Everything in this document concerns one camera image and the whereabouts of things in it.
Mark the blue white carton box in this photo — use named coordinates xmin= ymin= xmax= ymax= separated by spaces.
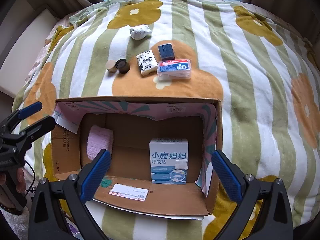
xmin=149 ymin=139 xmax=189 ymax=185

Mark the black round jar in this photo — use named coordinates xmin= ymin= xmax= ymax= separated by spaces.
xmin=116 ymin=59 xmax=130 ymax=74

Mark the dark blue small box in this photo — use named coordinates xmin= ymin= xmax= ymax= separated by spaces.
xmin=158 ymin=43 xmax=175 ymax=61

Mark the person's left hand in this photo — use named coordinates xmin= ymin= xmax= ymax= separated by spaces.
xmin=0 ymin=167 xmax=27 ymax=215

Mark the brown cardboard box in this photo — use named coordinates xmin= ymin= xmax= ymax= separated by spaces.
xmin=51 ymin=96 xmax=222 ymax=219

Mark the cream padded headboard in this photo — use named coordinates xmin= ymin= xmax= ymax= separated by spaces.
xmin=1 ymin=8 xmax=57 ymax=98

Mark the beige round lid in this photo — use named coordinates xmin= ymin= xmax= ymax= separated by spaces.
xmin=105 ymin=60 xmax=117 ymax=73

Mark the floral striped fleece blanket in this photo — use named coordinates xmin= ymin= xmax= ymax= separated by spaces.
xmin=13 ymin=0 xmax=319 ymax=227

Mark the clear plastic floss box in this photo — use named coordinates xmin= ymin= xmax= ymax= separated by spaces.
xmin=157 ymin=59 xmax=191 ymax=81

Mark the right brown curtain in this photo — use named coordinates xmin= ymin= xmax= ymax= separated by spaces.
xmin=241 ymin=0 xmax=319 ymax=46

